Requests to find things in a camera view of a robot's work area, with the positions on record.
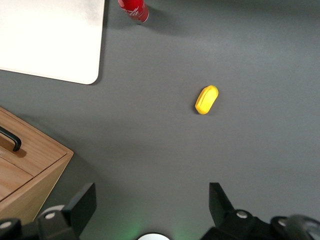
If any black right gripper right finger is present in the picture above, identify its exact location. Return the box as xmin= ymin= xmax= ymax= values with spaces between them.
xmin=201 ymin=182 xmax=276 ymax=240

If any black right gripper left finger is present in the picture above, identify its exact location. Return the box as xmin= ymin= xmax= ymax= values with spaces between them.
xmin=36 ymin=182 xmax=98 ymax=240

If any red soda can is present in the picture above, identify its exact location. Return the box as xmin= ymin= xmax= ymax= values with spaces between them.
xmin=117 ymin=0 xmax=150 ymax=25

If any pale rectangular tray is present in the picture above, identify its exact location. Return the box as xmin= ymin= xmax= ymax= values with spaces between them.
xmin=0 ymin=0 xmax=106 ymax=85

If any wooden two-drawer cabinet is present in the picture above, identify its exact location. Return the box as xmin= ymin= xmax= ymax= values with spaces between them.
xmin=0 ymin=106 xmax=75 ymax=222

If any wooden drawer front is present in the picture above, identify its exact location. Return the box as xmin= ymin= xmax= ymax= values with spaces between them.
xmin=0 ymin=148 xmax=35 ymax=202
xmin=0 ymin=109 xmax=70 ymax=177

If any yellow rounded plastic block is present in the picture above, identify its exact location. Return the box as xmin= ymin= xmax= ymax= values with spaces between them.
xmin=194 ymin=85 xmax=220 ymax=115

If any black metal drawer handle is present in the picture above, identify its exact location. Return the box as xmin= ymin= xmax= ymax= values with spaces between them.
xmin=0 ymin=126 xmax=23 ymax=153

